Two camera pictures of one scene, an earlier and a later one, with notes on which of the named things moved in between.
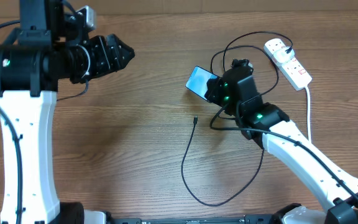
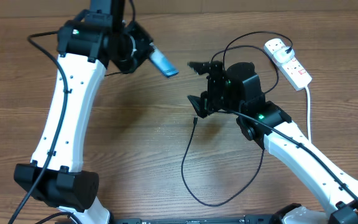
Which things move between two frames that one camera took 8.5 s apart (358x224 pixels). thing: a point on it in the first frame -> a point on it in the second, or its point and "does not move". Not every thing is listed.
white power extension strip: x=292 y=70 does not move
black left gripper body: x=89 y=61 -> x=135 y=47
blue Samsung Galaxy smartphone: x=197 y=81 -> x=162 y=61
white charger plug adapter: x=281 y=56 does not move
